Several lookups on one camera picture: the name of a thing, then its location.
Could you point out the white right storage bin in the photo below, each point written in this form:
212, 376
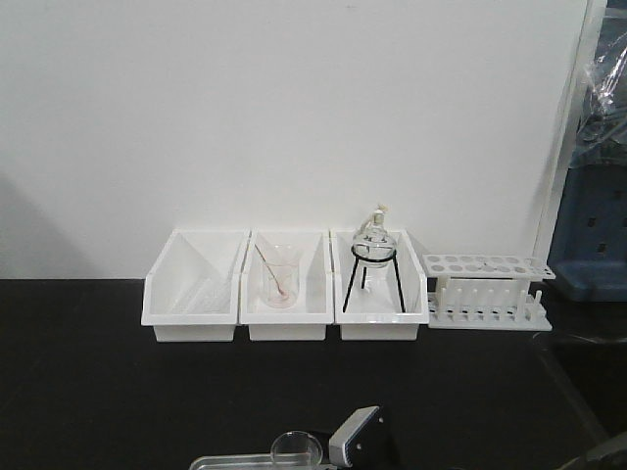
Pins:
376, 316

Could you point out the white test tube rack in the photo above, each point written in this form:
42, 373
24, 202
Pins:
486, 292

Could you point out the pink stained glass beaker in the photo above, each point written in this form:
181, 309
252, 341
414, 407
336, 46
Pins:
285, 262

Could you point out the round glass flask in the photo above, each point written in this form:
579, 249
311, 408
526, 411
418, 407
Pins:
372, 242

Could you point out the clear plastic bag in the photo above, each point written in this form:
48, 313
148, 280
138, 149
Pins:
601, 132

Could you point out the black wire tripod stand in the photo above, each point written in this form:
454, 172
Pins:
376, 263

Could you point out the white left storage bin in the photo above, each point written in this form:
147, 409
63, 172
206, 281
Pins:
192, 291

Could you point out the white middle storage bin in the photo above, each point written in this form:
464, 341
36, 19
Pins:
312, 313

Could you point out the silver metal tray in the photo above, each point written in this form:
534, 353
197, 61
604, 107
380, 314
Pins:
253, 461

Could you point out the white storage bin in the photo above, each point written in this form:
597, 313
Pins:
192, 291
312, 313
376, 316

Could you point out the clear glass beaker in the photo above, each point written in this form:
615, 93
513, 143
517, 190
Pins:
296, 448

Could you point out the blue plastic crate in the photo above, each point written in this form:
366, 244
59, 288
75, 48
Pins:
588, 251

